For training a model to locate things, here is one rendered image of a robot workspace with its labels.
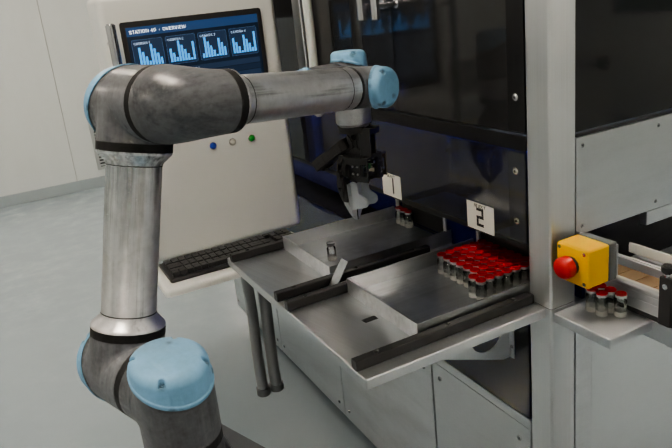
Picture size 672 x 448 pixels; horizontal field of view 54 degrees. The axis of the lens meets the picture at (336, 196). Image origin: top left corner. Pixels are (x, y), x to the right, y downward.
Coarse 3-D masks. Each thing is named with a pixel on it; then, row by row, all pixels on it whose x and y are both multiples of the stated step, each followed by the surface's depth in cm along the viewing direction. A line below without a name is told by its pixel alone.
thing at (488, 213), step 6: (468, 204) 140; (474, 204) 138; (480, 204) 136; (468, 210) 141; (474, 210) 139; (486, 210) 135; (492, 210) 133; (468, 216) 141; (474, 216) 139; (486, 216) 136; (492, 216) 134; (468, 222) 141; (474, 222) 140; (480, 222) 138; (486, 222) 136; (492, 222) 134; (474, 228) 140; (480, 228) 138; (486, 228) 136; (492, 228) 135; (492, 234) 135
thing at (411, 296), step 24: (408, 264) 147; (432, 264) 151; (360, 288) 136; (384, 288) 142; (408, 288) 140; (432, 288) 139; (456, 288) 138; (528, 288) 130; (384, 312) 129; (408, 312) 130; (432, 312) 129; (456, 312) 122
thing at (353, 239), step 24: (360, 216) 179; (384, 216) 183; (288, 240) 167; (312, 240) 174; (336, 240) 172; (360, 240) 171; (384, 240) 169; (408, 240) 167; (432, 240) 160; (312, 264) 156; (336, 264) 148; (360, 264) 151
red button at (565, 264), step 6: (558, 258) 116; (564, 258) 115; (570, 258) 115; (558, 264) 115; (564, 264) 114; (570, 264) 114; (558, 270) 116; (564, 270) 114; (570, 270) 114; (576, 270) 114; (558, 276) 116; (564, 276) 115; (570, 276) 114
